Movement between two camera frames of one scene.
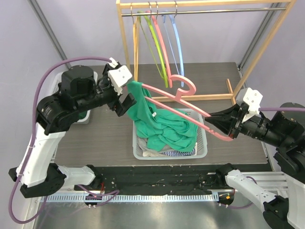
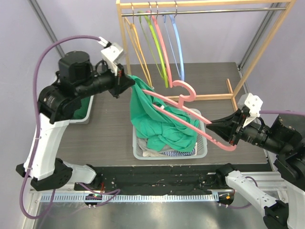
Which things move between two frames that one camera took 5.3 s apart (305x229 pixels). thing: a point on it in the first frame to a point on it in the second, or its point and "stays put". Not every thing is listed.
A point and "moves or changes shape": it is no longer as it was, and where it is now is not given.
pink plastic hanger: [178, 98] to [180, 105]
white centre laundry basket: [201, 141] stays put
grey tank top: [141, 146] stays put
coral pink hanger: [166, 60] stays put
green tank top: [161, 128] stays put
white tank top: [146, 154] stays put
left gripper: [116, 105] to [122, 82]
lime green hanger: [142, 15] stays put
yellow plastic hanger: [136, 25] moves or changes shape
